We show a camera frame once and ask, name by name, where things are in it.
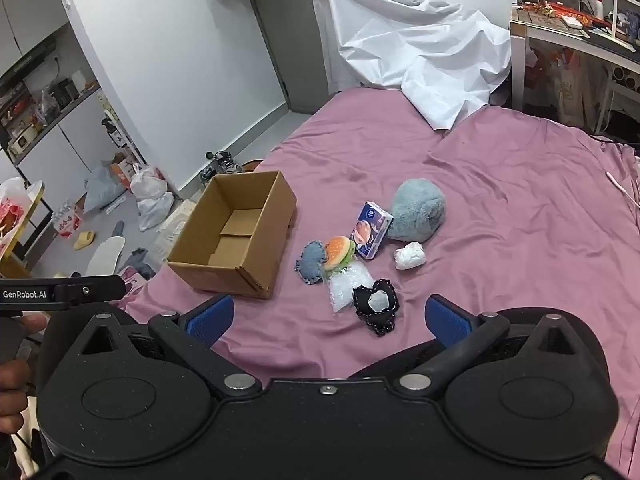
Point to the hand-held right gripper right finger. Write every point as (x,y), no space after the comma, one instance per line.
(448,322)

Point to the white shoe insole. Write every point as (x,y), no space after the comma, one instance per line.
(105,256)

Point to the yellow slipper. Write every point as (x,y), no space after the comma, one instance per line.
(84,241)

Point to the grey plastic bag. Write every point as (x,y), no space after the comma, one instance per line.
(102,190)

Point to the white cabinet with open shelf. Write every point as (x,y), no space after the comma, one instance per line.
(35,125)

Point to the brown cardboard box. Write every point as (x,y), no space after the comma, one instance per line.
(235,240)

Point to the denim heart pouch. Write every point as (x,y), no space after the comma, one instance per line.
(310,262)

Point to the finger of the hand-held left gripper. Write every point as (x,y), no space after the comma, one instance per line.
(92,290)

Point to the white desk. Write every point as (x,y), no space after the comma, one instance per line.
(575,40)

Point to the white sheet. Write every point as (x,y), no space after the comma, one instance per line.
(415,45)

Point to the round table with yellow rim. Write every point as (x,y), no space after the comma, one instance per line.
(20,240)

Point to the red and white box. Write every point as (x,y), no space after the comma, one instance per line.
(66,221)

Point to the beige tote bag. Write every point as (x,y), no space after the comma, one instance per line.
(580,87)

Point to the white plastic bag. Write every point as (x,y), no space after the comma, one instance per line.
(150,195)

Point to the white crumpled cloth ball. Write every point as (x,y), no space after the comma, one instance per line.
(410,256)

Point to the blue-grey plush toy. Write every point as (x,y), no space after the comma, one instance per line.
(417,207)

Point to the pink bed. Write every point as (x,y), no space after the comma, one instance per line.
(500,210)

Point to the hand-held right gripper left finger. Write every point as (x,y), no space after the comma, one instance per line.
(210,321)

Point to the person's left hand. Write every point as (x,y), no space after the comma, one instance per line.
(12,377)

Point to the clear plastic bag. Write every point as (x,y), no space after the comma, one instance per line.
(345,285)

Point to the hamburger plush toy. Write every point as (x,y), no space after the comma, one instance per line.
(339,254)

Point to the grey door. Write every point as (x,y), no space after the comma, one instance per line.
(295,35)

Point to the dark sneakers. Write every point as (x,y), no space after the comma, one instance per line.
(220,165)

